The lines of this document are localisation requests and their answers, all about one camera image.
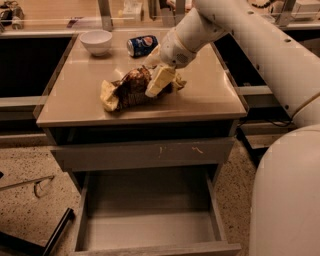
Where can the grey metal post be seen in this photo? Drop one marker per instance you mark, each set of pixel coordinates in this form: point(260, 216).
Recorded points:
point(105, 13)
point(179, 11)
point(284, 17)

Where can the grey metal post left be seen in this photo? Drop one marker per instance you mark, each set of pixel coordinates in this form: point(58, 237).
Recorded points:
point(105, 13)

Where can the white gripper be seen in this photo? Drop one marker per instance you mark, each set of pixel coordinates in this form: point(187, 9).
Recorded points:
point(174, 50)

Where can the grey drawer cabinet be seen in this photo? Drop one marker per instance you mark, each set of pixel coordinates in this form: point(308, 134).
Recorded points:
point(208, 107)

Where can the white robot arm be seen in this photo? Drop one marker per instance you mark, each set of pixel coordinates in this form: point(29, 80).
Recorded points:
point(285, 211)

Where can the grey metal post middle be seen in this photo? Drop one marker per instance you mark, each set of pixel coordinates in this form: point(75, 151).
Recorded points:
point(179, 11)

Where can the grey metal post right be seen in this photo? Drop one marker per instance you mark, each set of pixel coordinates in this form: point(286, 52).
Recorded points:
point(284, 17)

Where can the brown chip bag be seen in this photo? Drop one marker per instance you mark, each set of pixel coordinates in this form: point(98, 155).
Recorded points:
point(130, 90)

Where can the white ceramic bowl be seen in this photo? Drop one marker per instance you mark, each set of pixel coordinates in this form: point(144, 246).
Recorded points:
point(96, 42)

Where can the metal rod on floor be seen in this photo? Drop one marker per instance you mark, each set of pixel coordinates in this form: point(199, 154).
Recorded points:
point(34, 182)

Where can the open middle drawer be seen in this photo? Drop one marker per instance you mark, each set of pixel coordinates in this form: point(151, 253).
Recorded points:
point(150, 212)

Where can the black bar on floor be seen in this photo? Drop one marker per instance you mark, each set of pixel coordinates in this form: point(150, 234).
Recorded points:
point(39, 243)

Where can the blue Pepsi can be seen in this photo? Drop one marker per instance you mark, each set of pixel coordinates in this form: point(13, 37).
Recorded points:
point(141, 46)

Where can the closed top drawer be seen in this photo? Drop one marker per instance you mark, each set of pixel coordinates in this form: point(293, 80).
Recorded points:
point(147, 154)

